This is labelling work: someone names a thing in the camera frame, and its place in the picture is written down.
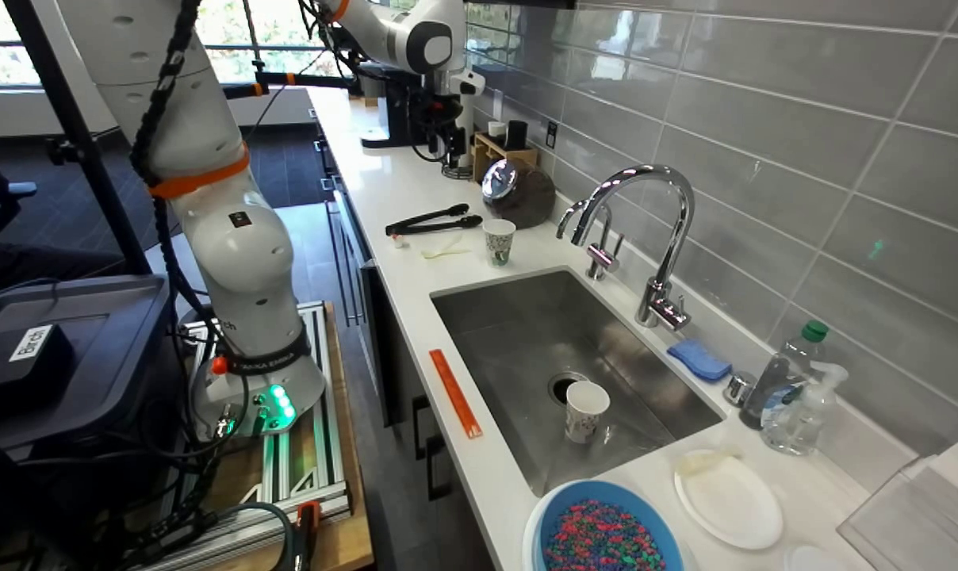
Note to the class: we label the clear pump soap bottle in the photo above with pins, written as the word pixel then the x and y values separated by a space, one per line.
pixel 800 416

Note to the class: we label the white round lid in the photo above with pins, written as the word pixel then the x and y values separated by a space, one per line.
pixel 816 559

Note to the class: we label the blue bowl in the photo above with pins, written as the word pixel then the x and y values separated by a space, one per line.
pixel 574 496

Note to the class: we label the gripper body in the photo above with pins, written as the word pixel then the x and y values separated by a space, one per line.
pixel 445 113

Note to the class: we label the black coffee machine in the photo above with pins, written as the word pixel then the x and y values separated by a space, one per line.
pixel 388 107

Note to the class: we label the heap of coloured beads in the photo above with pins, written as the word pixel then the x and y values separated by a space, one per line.
pixel 602 539

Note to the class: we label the black tongs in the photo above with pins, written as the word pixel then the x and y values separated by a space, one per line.
pixel 431 222

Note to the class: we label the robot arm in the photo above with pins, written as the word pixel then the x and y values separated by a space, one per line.
pixel 241 254

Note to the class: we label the wooden organiser box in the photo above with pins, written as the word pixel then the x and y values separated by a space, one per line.
pixel 488 155

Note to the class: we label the orange ruler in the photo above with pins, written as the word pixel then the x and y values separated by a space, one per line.
pixel 455 392

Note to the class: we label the steel sink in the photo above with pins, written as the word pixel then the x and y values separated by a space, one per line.
pixel 519 341

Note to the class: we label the silver round base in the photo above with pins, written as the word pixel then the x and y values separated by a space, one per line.
pixel 457 170

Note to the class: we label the chrome sink button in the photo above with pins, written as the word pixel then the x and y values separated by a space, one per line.
pixel 739 388

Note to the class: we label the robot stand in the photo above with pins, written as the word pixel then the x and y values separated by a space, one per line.
pixel 320 476

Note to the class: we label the window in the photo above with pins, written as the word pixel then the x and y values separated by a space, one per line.
pixel 3 47

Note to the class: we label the white plastic spoon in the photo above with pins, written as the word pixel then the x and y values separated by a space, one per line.
pixel 447 247

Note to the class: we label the small chrome tap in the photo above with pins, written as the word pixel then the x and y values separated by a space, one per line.
pixel 603 255

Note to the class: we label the patterned paper cup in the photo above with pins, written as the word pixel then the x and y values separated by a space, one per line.
pixel 499 243
pixel 585 412

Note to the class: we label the green capped plastic bottle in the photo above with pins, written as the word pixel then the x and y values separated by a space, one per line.
pixel 776 381

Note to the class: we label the blue sponge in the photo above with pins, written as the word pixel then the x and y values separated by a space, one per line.
pixel 699 360

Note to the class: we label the clear plastic container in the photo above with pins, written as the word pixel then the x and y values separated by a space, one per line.
pixel 923 515

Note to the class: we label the black storage bin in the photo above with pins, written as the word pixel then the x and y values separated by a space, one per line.
pixel 114 357

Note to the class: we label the white plate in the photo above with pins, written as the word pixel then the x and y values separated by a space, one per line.
pixel 729 500

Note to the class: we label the black box with label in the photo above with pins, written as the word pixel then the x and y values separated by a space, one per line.
pixel 19 361

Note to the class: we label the tall chrome tap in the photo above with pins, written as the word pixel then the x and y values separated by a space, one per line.
pixel 680 230

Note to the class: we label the orange black clamp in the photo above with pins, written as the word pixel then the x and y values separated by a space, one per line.
pixel 308 531

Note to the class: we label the black stand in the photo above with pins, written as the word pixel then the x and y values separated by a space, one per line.
pixel 74 135

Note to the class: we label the black cup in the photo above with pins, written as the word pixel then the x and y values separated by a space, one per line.
pixel 517 134

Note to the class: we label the wall socket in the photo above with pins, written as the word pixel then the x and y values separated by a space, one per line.
pixel 551 134

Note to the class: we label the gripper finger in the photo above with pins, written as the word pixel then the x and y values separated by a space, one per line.
pixel 462 151
pixel 450 151

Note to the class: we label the silver round lid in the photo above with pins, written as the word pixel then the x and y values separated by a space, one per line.
pixel 498 179

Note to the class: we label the dark round wooden board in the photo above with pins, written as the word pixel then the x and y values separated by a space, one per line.
pixel 531 198

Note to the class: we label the white cup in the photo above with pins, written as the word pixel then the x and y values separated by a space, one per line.
pixel 496 130

